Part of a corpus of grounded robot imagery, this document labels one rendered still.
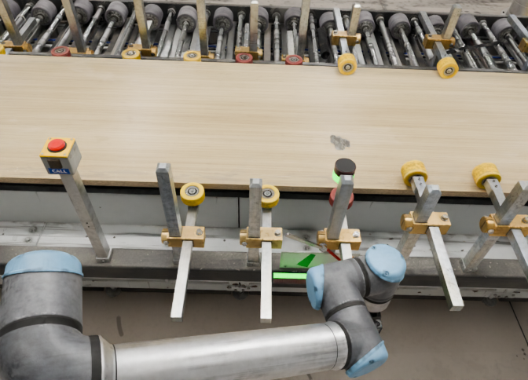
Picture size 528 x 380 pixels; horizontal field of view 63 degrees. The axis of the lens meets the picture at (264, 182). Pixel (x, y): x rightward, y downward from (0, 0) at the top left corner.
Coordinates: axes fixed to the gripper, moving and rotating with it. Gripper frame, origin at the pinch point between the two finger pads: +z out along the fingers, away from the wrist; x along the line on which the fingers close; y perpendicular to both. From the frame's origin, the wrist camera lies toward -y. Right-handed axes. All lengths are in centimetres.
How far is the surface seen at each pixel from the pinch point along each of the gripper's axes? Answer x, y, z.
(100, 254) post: -80, -26, 8
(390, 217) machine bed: 22, -49, 10
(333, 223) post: -5.6, -25.9, -13.3
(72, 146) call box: -77, -27, -39
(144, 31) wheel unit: -85, -134, -16
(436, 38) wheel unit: 53, -136, -19
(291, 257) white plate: -16.5, -25.7, 5.0
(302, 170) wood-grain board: -13, -53, -9
